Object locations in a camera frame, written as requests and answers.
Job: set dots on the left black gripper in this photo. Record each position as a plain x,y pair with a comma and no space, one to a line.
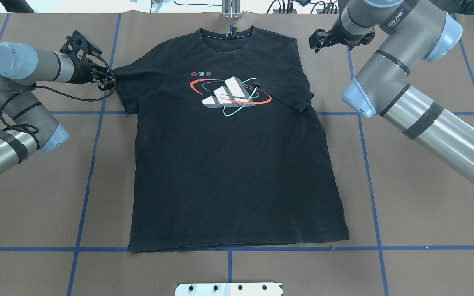
82,70

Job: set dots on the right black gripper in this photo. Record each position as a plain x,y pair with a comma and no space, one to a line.
342,36

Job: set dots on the black graphic t-shirt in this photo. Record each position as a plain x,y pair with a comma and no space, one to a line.
229,151

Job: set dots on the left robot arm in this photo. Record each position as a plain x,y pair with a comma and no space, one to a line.
28,124

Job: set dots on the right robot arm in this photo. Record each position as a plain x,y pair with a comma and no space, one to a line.
417,31

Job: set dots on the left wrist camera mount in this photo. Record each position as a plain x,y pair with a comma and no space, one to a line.
80,46

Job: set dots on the aluminium profile post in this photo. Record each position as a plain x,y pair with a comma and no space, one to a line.
231,9

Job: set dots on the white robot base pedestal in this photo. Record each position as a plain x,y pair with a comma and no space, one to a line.
230,289

